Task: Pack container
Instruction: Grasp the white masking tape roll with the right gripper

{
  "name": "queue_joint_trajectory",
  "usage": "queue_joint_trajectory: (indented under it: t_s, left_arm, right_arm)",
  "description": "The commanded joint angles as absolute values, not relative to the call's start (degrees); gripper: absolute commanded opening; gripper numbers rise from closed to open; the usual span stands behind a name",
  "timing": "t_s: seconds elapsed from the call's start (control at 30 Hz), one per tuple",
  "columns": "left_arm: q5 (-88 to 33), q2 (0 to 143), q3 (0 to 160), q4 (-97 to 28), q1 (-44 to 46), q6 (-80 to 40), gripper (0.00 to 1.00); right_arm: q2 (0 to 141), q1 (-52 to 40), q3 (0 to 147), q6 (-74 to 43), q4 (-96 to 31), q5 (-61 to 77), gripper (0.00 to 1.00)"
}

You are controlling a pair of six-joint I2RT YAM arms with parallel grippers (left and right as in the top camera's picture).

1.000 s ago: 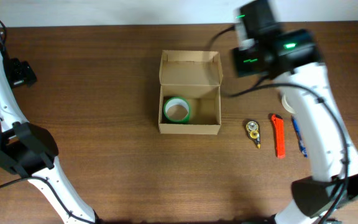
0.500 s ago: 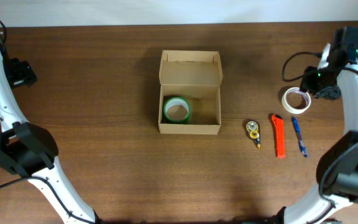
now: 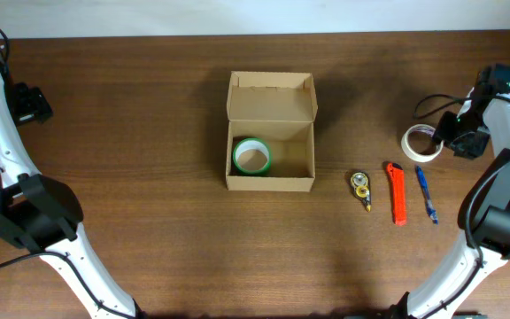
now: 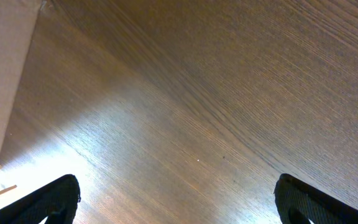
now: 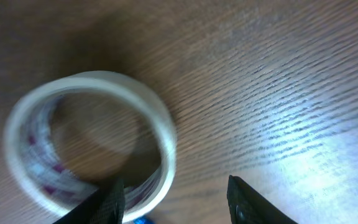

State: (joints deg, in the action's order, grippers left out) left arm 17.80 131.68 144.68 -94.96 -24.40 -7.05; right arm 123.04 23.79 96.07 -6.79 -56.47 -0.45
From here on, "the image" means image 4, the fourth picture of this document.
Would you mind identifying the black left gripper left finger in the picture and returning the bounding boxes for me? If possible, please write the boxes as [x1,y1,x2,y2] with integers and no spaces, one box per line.
[0,174,81,224]

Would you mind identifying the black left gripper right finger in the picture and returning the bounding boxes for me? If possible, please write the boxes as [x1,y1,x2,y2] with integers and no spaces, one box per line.
[274,174,358,224]

